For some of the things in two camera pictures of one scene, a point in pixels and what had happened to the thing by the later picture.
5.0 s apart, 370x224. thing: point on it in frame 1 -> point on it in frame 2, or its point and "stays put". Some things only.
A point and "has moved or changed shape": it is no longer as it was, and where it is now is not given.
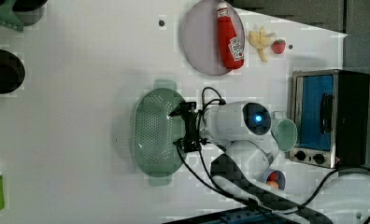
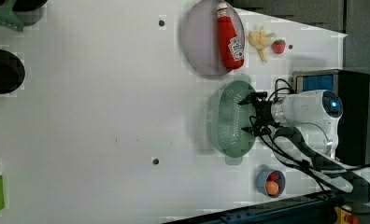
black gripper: [190, 142] -> [263, 120]
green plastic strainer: [155, 133] has moved or changed shape
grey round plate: [201, 36] stays put
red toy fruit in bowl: [273, 176] stays put
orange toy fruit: [273, 184] stays put
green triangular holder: [5, 16] stays put
